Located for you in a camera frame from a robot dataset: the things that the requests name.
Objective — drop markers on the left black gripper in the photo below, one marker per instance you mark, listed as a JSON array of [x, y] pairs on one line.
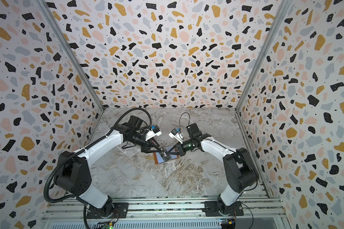
[[148, 149]]

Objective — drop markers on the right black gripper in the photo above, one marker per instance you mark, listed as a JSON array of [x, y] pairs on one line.
[[182, 148]]

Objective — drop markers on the brown leather card holder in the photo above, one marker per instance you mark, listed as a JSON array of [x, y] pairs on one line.
[[159, 159]]

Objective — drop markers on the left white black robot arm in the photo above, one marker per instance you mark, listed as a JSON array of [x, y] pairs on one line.
[[74, 175]]

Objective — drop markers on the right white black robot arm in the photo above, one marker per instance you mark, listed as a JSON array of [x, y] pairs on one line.
[[240, 171]]

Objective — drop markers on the white ventilation grille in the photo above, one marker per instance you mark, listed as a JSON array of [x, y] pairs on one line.
[[161, 224]]

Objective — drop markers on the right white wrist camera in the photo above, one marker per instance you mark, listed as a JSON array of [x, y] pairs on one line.
[[175, 133]]

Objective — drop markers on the aluminium mounting rail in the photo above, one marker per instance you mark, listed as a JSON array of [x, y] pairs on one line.
[[196, 208]]

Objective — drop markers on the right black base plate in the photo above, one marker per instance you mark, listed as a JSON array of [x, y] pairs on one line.
[[217, 209]]

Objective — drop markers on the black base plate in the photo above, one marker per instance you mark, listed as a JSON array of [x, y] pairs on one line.
[[116, 210], [217, 209]]

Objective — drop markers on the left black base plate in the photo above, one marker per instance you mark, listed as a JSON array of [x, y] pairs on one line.
[[116, 210]]

